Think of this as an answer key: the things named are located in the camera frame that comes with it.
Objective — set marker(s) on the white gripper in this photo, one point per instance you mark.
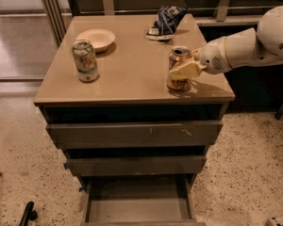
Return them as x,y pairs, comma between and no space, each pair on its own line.
211,56

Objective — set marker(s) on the orange soda can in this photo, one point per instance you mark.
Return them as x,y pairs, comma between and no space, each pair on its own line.
178,55

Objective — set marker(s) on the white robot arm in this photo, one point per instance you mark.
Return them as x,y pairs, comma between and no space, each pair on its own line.
252,47

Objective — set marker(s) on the top grey drawer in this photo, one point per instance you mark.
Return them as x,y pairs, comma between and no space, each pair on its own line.
134,135

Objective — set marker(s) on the grey drawer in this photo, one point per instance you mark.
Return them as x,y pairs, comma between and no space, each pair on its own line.
139,201
134,135
136,165

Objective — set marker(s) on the grey drawer cabinet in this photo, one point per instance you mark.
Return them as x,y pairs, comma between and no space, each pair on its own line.
131,87

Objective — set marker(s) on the middle grey drawer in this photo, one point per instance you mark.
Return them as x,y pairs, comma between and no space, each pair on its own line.
136,165

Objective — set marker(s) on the green white soda can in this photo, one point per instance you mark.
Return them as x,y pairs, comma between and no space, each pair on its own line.
85,61

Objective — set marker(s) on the bottom grey drawer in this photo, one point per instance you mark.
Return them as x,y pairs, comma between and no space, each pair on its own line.
139,201

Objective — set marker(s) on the blue chip bag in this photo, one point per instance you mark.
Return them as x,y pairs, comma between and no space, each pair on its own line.
166,23

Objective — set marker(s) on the white bowl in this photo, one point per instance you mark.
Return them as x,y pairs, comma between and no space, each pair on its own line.
100,39

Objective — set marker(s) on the white object bottom right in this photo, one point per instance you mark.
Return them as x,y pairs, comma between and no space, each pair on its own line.
275,221

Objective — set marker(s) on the black object on floor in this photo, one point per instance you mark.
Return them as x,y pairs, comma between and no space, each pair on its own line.
29,214

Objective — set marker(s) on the metal rail shelf frame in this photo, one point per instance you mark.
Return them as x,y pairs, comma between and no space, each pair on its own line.
215,17

